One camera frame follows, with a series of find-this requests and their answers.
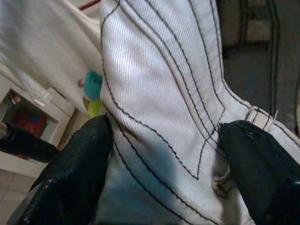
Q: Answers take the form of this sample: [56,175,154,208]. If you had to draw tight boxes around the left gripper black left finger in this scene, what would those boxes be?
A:
[18,114,114,225]

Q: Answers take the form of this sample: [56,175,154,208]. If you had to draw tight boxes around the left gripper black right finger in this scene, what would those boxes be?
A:
[218,119,300,225]

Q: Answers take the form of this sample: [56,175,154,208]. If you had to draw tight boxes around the white denim jeans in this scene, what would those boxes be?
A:
[96,0,300,225]

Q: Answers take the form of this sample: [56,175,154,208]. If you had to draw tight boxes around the red plastic hanger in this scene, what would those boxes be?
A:
[78,0,101,11]

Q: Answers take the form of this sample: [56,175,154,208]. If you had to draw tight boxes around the white glass-door cabinet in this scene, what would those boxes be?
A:
[0,77,79,172]

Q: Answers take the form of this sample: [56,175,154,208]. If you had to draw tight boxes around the white printed t-shirt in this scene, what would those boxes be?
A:
[0,0,105,118]

